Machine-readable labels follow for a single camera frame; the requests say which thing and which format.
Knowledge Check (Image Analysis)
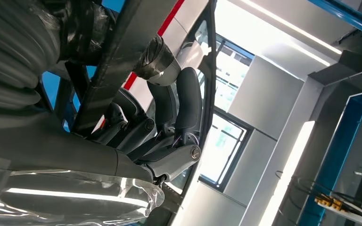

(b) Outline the building window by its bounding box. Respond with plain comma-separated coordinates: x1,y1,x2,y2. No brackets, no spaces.
198,33,255,193

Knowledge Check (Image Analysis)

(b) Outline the ceiling light strip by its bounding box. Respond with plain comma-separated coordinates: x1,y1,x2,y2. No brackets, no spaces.
258,121,316,226
240,0,343,67

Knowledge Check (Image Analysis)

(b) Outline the rail with yellow clips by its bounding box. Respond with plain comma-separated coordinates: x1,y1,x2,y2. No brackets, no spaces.
313,192,362,226

